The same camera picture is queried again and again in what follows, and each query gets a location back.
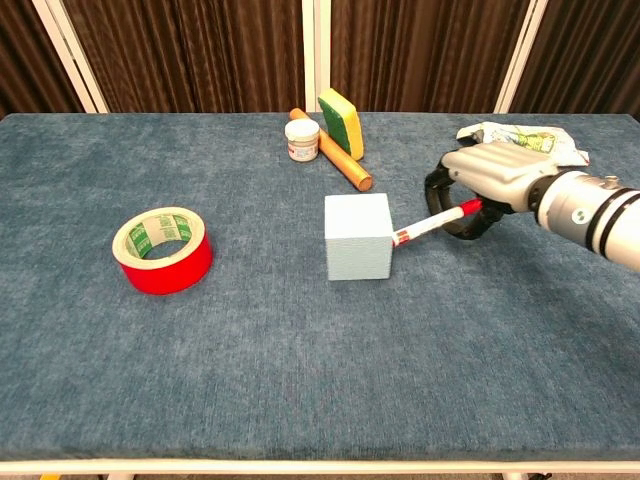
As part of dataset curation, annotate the red and white marker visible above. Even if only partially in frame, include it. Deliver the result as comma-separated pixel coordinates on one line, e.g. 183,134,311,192
392,198,484,248

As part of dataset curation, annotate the crumpled printed snack bag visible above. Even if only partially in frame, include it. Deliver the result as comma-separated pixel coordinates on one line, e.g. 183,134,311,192
455,120,591,168

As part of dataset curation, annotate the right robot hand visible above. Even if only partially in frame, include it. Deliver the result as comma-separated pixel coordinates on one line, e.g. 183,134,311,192
424,141,558,241

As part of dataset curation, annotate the red adhesive tape roll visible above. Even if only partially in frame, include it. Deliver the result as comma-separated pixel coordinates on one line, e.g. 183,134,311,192
111,206,215,296

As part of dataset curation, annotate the light blue foam cube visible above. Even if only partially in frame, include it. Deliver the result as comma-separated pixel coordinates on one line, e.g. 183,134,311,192
324,192,395,282

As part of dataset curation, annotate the wooden cylinder rod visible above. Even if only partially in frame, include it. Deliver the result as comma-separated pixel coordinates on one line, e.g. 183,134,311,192
288,107,374,192

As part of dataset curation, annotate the blue felt table mat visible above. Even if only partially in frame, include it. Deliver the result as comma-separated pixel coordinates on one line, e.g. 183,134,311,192
0,112,640,462

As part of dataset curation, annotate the white screen frame post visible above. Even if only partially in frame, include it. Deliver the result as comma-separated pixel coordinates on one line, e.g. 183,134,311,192
301,0,333,114
31,0,110,115
493,0,550,114

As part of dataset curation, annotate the yellow green scrubbing sponge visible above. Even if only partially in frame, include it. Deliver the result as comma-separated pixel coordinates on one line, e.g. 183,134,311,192
317,88,365,162

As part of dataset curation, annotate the small white plastic jar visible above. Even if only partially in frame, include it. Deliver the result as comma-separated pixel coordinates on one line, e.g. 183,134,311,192
284,118,321,163

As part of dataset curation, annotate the dark brown curtain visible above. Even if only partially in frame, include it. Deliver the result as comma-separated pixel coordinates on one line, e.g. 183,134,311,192
0,0,640,119

